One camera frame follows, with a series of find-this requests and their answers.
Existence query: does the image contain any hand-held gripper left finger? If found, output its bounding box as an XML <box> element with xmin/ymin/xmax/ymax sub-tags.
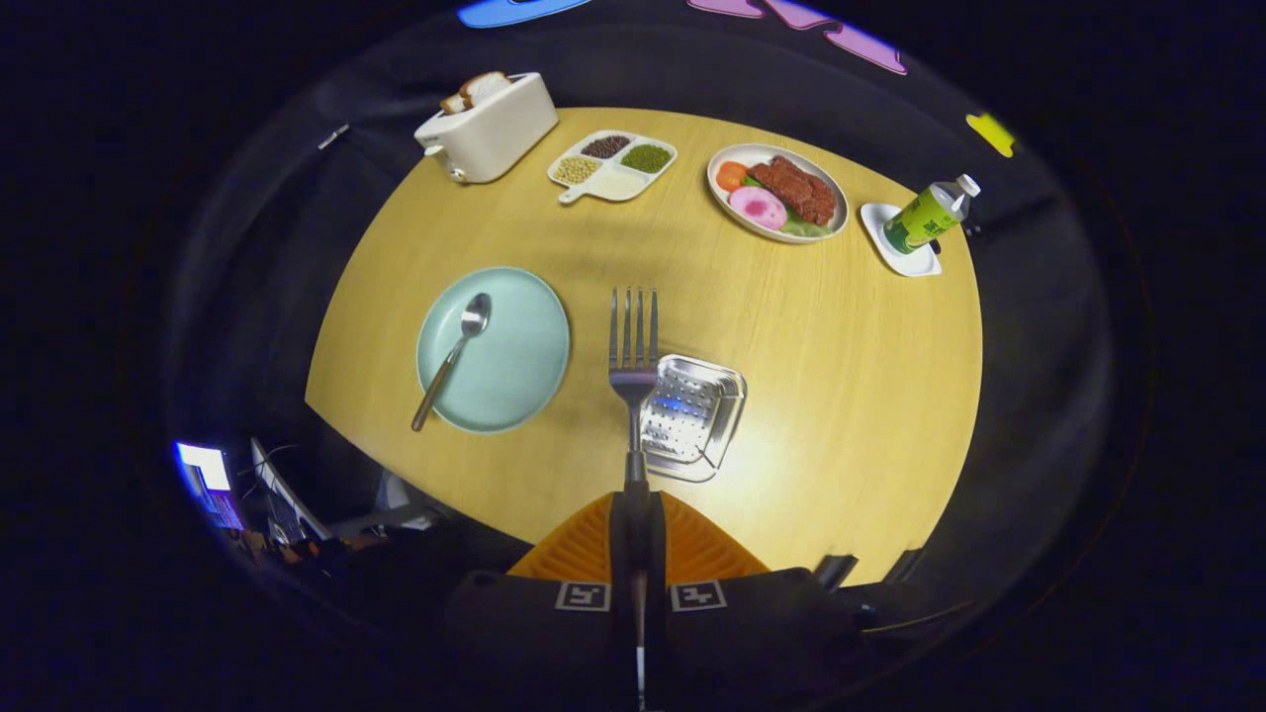
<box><xmin>443</xmin><ymin>491</ymin><xmax>639</xmax><ymax>712</ymax></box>

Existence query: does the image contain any lit laptop screen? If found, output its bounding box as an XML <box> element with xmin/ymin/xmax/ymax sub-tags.
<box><xmin>176</xmin><ymin>442</ymin><xmax>243</xmax><ymax>530</ymax></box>

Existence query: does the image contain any pink round slice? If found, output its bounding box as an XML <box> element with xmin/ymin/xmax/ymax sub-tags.
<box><xmin>729</xmin><ymin>185</ymin><xmax>788</xmax><ymax>231</ymax></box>

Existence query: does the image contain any metal fork brown handle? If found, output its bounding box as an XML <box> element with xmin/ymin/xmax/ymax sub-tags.
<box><xmin>608</xmin><ymin>287</ymin><xmax>662</xmax><ymax>708</ymax></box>

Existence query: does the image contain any metal spoon brown handle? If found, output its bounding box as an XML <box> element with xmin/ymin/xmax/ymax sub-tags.
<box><xmin>411</xmin><ymin>293</ymin><xmax>492</xmax><ymax>433</ymax></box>

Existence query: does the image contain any grey laptop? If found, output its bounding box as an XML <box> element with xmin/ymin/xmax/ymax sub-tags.
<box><xmin>249</xmin><ymin>438</ymin><xmax>332</xmax><ymax>543</ymax></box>

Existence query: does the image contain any teal round plate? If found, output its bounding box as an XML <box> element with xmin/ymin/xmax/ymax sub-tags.
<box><xmin>416</xmin><ymin>267</ymin><xmax>572</xmax><ymax>434</ymax></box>

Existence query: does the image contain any white divided dish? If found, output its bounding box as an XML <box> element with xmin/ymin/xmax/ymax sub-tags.
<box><xmin>547</xmin><ymin>132</ymin><xmax>678</xmax><ymax>205</ymax></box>

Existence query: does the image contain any black office chair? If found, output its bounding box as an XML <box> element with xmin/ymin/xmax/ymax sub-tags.
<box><xmin>811</xmin><ymin>547</ymin><xmax>926</xmax><ymax>594</ymax></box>

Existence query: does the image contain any white toaster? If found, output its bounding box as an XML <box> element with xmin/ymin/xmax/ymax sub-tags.
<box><xmin>413</xmin><ymin>71</ymin><xmax>560</xmax><ymax>185</ymax></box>

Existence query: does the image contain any brown meat piece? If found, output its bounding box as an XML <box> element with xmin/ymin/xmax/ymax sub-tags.
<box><xmin>747</xmin><ymin>155</ymin><xmax>839</xmax><ymax>226</ymax></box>

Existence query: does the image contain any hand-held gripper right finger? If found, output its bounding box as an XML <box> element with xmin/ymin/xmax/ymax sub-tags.
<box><xmin>643</xmin><ymin>491</ymin><xmax>859</xmax><ymax>712</ymax></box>

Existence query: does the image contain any green label bottle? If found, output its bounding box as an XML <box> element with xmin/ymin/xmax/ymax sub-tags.
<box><xmin>883</xmin><ymin>174</ymin><xmax>981</xmax><ymax>255</ymax></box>

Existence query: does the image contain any perforated metal tray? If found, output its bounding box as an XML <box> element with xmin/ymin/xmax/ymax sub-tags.
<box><xmin>638</xmin><ymin>354</ymin><xmax>748</xmax><ymax>484</ymax></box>

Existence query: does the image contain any white oval food plate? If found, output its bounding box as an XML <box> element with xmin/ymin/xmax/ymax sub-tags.
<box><xmin>706</xmin><ymin>143</ymin><xmax>850</xmax><ymax>244</ymax></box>

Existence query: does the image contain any white square coaster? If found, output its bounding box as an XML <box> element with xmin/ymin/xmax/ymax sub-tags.
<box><xmin>859</xmin><ymin>203</ymin><xmax>943</xmax><ymax>278</ymax></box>

